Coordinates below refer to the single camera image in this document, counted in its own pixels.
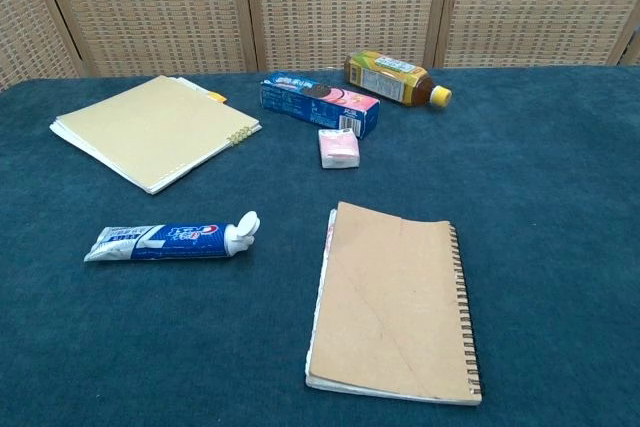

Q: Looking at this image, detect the blue white toothpaste tube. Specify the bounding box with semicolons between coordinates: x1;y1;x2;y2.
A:
83;210;262;263

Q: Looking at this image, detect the yellow tea bottle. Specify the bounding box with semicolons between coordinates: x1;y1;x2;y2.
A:
344;49;454;109

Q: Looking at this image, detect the pink tissue pack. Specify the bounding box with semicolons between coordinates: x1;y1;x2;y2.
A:
317;128;361;170

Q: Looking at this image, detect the blue cookie box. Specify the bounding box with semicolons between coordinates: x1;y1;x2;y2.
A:
259;71;381;140

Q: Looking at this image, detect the brown spiral notebook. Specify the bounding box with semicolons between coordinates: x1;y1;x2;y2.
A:
304;200;485;407

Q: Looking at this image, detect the teal table cloth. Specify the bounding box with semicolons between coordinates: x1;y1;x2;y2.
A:
0;64;640;427

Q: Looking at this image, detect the woven folding screen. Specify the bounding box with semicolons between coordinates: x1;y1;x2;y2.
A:
0;0;640;93

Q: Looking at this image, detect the cream ring binder notebook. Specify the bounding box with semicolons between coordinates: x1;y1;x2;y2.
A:
48;75;263;196

